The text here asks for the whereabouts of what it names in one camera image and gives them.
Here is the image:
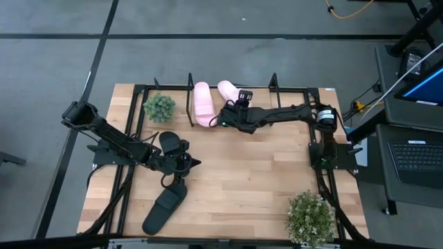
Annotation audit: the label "wooden shoe shelf black frame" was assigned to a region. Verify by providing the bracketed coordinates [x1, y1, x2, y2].
[186, 72, 281, 128]

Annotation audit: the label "yellow cable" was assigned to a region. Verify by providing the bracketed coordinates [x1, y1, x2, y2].
[325, 0, 375, 20]

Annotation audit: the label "black power adapter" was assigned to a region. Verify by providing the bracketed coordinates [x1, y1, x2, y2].
[397, 48, 427, 80]

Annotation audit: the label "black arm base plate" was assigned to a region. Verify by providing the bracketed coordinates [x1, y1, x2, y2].
[86, 138, 143, 166]
[309, 142, 359, 171]

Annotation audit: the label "silver aluminium bar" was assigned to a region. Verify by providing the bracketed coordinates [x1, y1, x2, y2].
[107, 237, 342, 249]

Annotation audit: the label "pink rubber slide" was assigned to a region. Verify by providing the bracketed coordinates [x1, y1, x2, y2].
[217, 80, 243, 104]
[193, 81, 218, 129]

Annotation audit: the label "black stand leg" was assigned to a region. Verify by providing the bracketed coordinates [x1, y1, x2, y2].
[386, 0, 443, 58]

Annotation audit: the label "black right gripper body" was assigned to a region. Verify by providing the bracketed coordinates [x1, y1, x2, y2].
[224, 89, 254, 116]

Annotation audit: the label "grey furniture foot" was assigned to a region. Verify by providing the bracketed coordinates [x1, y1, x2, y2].
[0, 151, 27, 167]

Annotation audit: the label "grey side desk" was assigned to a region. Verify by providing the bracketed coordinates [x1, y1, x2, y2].
[375, 43, 443, 134]

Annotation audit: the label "black slide sandal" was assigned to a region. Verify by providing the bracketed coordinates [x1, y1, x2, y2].
[142, 181, 188, 237]
[158, 131, 181, 157]

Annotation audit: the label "monitor with blue screen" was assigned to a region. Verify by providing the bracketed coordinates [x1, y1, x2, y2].
[394, 60, 443, 107]

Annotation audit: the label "bushy pale flowering plant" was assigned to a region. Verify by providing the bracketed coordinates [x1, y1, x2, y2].
[285, 190, 336, 248]

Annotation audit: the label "small green potted plant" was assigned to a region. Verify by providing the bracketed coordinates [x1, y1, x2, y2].
[143, 92, 177, 123]

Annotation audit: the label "dark laptop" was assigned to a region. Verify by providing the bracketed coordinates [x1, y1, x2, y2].
[387, 140, 443, 190]

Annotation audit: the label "black metal rig frame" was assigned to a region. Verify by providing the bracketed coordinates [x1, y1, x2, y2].
[78, 77, 370, 249]

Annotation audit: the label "white cable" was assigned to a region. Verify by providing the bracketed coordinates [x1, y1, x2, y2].
[361, 41, 443, 120]

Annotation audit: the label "grey laptop desk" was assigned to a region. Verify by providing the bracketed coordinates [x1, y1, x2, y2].
[377, 124, 443, 215]

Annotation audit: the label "black floor cables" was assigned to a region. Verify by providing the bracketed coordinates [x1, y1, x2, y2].
[341, 80, 383, 122]

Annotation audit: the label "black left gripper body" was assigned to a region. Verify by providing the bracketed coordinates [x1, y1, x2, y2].
[161, 138, 195, 181]

